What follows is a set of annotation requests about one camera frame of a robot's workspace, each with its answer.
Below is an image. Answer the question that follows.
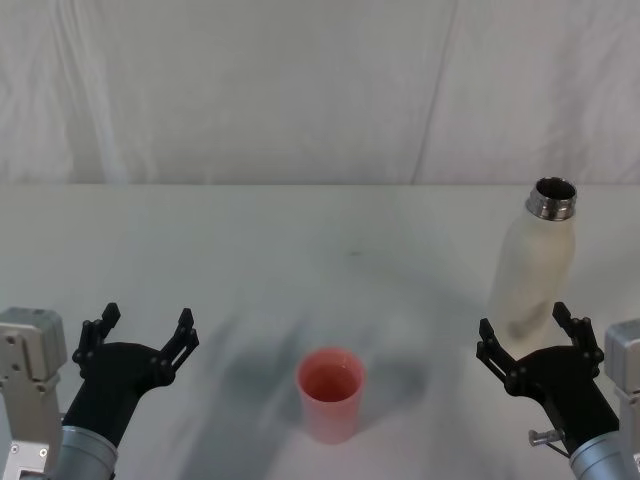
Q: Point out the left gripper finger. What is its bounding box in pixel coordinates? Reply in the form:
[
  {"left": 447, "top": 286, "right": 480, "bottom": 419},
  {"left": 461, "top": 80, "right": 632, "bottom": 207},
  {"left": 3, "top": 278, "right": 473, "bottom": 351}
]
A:
[
  {"left": 72, "top": 302, "right": 122, "bottom": 374},
  {"left": 149, "top": 307, "right": 201, "bottom": 387}
]

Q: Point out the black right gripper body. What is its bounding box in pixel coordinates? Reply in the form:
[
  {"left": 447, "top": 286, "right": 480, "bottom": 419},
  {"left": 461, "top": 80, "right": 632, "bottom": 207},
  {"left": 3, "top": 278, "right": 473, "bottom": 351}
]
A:
[{"left": 517, "top": 345, "right": 621, "bottom": 450}]

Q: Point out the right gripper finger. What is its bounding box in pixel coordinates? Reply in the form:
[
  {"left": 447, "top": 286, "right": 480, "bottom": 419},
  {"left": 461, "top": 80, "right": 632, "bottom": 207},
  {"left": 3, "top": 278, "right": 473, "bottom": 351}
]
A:
[
  {"left": 475, "top": 318, "right": 524, "bottom": 395},
  {"left": 551, "top": 301, "right": 605, "bottom": 375}
]

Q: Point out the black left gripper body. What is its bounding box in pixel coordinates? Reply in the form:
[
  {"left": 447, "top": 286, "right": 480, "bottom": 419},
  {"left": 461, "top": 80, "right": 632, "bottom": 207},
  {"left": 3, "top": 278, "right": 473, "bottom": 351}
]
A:
[{"left": 63, "top": 341, "right": 175, "bottom": 447}]

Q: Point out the cream vacuum bottle steel neck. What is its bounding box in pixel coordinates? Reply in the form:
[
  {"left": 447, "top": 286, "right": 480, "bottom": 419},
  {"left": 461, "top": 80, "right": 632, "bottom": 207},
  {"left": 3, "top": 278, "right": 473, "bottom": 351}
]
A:
[{"left": 487, "top": 176, "right": 579, "bottom": 359}]

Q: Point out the white table cloth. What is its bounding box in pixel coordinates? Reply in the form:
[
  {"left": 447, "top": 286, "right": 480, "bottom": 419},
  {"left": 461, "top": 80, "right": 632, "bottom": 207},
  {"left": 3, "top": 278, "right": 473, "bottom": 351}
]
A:
[{"left": 0, "top": 182, "right": 640, "bottom": 480}]

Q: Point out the pink cup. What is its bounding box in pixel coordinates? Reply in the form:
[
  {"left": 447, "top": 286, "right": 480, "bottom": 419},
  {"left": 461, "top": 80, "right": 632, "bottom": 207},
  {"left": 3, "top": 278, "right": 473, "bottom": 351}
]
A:
[{"left": 294, "top": 347, "right": 367, "bottom": 445}]

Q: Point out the white curtain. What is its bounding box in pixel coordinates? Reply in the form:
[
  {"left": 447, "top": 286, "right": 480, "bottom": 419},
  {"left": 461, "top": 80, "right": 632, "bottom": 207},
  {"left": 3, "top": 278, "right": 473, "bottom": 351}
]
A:
[{"left": 0, "top": 0, "right": 640, "bottom": 187}]

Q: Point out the thin dark cable silver plug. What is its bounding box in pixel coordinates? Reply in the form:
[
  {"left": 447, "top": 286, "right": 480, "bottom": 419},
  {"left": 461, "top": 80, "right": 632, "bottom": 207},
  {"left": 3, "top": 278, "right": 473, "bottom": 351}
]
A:
[{"left": 528, "top": 428, "right": 572, "bottom": 457}]

